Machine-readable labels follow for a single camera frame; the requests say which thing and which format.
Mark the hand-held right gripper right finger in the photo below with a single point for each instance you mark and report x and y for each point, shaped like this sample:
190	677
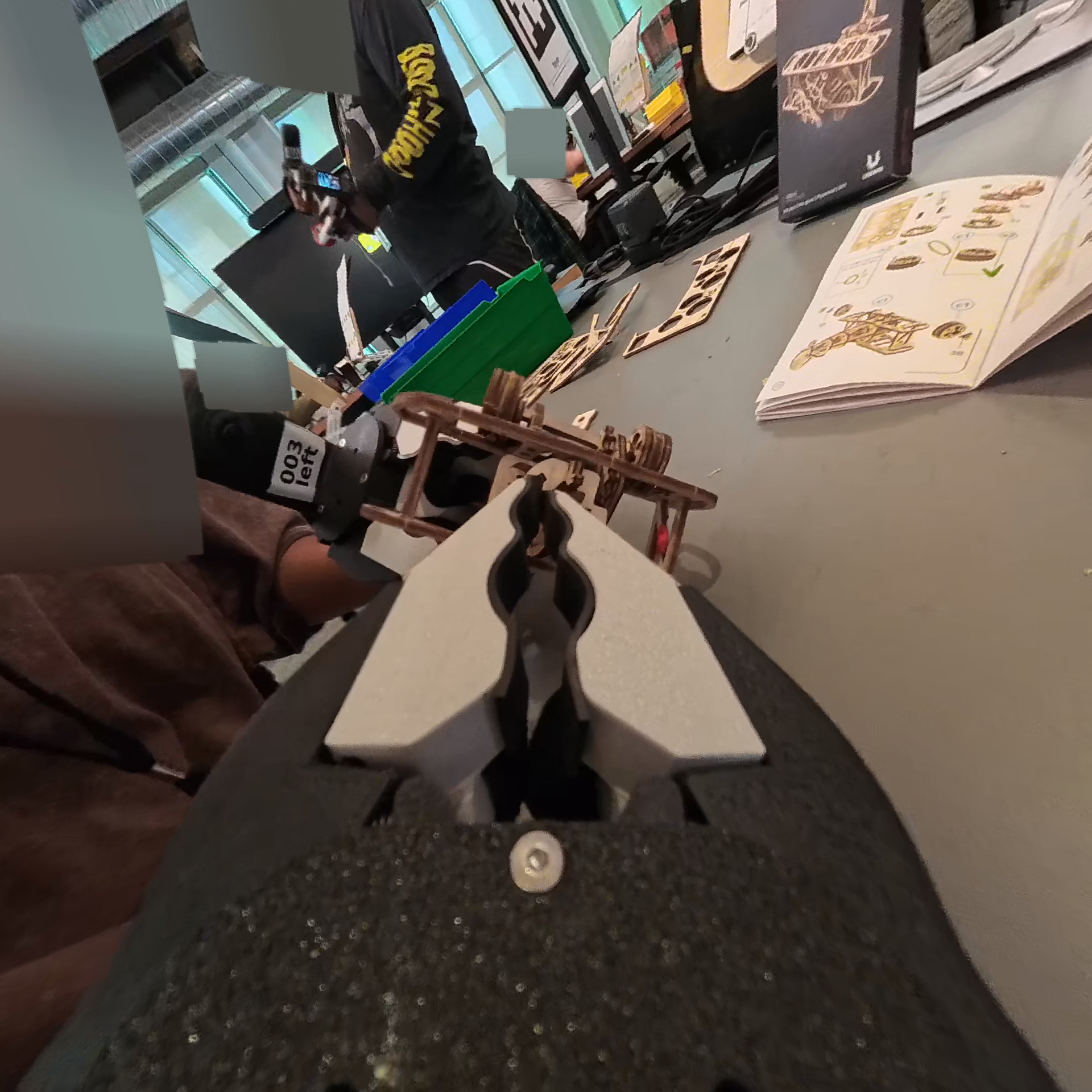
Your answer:
665	682

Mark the open instruction booklet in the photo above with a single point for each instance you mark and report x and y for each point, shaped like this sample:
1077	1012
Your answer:
921	298

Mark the black monitor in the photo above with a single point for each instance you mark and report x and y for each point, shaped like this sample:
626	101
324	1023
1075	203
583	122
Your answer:
290	290

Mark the silver ventilation duct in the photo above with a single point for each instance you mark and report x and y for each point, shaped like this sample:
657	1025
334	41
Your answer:
222	119

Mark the rounded wooden board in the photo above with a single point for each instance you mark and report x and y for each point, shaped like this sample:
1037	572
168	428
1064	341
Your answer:
734	51

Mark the black model kit box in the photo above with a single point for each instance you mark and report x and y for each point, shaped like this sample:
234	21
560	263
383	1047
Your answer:
844	111

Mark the green plastic bin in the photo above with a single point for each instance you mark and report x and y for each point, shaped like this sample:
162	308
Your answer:
495	341

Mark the person's left forearm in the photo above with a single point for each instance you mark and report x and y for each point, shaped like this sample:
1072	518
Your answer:
247	529

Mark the brown wooden model vehicle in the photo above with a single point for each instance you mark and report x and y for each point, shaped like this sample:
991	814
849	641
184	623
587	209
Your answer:
546	452

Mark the black and white tag poster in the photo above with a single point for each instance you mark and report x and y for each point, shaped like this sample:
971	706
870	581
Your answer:
537	43

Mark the blue plastic bin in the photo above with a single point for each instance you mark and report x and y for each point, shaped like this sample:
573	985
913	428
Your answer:
426	341

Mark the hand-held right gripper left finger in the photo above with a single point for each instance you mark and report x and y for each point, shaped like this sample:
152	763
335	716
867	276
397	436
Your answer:
409	682

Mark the person's brown hoodie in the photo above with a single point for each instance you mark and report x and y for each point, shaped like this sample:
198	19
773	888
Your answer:
128	725

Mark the long wooden parts sheet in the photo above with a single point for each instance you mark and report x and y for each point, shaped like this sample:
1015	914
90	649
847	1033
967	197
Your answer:
580	350

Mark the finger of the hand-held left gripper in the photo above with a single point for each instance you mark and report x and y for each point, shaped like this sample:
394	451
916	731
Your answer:
409	444
375	554

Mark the person's left hand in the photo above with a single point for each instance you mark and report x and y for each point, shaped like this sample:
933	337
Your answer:
333	584

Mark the yellow box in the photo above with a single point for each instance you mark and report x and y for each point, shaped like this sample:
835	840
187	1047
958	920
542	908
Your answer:
665	101

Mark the wooden sheet with round holes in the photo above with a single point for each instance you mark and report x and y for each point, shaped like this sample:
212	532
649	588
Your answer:
691	298

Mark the grey desk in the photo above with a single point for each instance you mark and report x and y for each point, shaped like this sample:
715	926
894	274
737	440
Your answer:
896	597

